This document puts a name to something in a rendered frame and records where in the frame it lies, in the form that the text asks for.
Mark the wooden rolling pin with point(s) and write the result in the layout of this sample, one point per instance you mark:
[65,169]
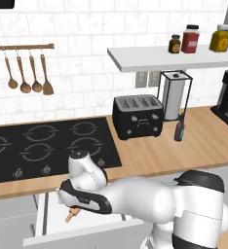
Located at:
[71,215]

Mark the open white drawer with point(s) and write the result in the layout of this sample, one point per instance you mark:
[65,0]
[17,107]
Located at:
[86,231]

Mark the wooden utensil rail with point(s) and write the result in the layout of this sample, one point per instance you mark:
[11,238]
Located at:
[21,47]

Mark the dark bottle with blue label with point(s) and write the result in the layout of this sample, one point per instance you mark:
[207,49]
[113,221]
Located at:
[179,129]

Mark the black hob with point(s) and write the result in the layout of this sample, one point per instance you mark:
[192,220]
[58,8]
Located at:
[38,146]

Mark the yellow jar with grey lid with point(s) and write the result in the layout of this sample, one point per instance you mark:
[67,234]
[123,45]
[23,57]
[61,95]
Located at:
[220,39]

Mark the wooden spatula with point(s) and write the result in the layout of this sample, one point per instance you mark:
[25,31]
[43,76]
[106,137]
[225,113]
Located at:
[47,87]

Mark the grey hob knob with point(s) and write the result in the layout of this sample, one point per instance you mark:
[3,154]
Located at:
[46,169]
[18,173]
[101,162]

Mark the red jar with black lid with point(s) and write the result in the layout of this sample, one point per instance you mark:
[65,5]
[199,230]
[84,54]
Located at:
[190,40]

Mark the black four-slot toaster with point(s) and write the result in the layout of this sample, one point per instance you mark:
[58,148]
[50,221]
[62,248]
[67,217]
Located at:
[137,118]

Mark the white wall shelf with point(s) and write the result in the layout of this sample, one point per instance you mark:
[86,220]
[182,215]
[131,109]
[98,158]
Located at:
[171,58]

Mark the small dark jar yellow label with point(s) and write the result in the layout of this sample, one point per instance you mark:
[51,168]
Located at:
[174,45]

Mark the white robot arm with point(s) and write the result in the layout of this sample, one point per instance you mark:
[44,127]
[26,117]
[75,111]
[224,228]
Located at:
[142,197]

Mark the black range hood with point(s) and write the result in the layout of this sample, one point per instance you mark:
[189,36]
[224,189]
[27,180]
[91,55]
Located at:
[0,4]

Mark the grey wall socket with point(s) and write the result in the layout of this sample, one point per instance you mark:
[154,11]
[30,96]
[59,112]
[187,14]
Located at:
[141,79]
[154,78]

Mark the wooden ladle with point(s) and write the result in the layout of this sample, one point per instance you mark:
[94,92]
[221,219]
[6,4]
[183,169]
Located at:
[25,87]

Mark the small wooden spoon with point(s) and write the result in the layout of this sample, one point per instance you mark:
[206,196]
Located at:
[12,83]

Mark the white paper towel roll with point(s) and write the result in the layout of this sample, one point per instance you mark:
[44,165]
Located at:
[173,99]

